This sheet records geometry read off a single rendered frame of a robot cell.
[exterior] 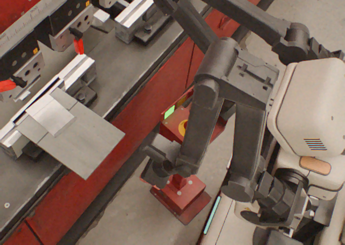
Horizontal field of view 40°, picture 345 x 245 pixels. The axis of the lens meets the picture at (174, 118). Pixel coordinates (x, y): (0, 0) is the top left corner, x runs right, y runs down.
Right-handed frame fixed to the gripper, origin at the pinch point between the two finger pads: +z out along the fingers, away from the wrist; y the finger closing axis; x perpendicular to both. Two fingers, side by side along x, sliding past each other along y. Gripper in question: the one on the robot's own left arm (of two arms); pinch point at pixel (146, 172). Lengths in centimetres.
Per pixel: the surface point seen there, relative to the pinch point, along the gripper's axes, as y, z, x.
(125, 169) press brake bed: -31, 95, 22
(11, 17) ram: -4, -22, -52
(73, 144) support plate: 1.7, 10.0, -20.5
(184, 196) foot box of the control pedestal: -29, 74, 48
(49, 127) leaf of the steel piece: -0.2, 13.8, -28.4
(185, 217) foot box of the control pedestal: -23, 82, 57
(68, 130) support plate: -1.8, 11.5, -23.5
